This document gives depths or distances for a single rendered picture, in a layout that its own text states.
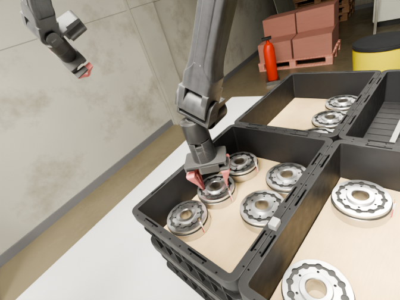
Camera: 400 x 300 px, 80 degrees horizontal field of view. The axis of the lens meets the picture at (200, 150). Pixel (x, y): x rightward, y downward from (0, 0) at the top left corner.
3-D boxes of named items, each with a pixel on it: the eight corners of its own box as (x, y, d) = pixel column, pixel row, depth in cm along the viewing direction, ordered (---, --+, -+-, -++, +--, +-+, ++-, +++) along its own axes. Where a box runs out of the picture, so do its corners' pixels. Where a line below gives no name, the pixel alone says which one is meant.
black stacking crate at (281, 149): (247, 322, 41) (233, 288, 35) (150, 242, 61) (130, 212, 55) (334, 177, 61) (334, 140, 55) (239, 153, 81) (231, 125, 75)
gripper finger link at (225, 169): (209, 179, 66) (199, 152, 62) (234, 174, 65) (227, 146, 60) (208, 197, 61) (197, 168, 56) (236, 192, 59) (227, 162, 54)
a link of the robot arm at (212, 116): (174, 88, 47) (211, 107, 45) (206, 66, 54) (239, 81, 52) (173, 131, 56) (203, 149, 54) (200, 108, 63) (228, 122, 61)
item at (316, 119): (340, 130, 68) (340, 128, 68) (305, 124, 76) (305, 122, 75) (355, 113, 73) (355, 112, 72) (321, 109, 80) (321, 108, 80)
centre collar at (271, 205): (268, 217, 51) (268, 215, 50) (247, 211, 54) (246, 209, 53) (277, 201, 53) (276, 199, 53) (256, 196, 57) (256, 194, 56)
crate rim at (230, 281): (236, 296, 35) (232, 287, 34) (133, 218, 56) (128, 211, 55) (335, 146, 56) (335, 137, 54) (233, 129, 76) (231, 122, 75)
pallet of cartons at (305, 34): (330, 66, 326) (330, 11, 291) (256, 72, 398) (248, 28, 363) (345, 47, 371) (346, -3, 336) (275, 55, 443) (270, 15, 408)
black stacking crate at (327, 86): (334, 177, 61) (335, 139, 55) (240, 153, 81) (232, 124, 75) (378, 104, 81) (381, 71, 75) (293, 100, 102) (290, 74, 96)
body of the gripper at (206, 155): (188, 159, 63) (179, 135, 59) (227, 150, 61) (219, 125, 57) (186, 175, 57) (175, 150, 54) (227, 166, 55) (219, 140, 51)
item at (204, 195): (215, 208, 58) (215, 206, 57) (190, 193, 65) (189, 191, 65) (242, 183, 62) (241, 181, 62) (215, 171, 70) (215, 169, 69)
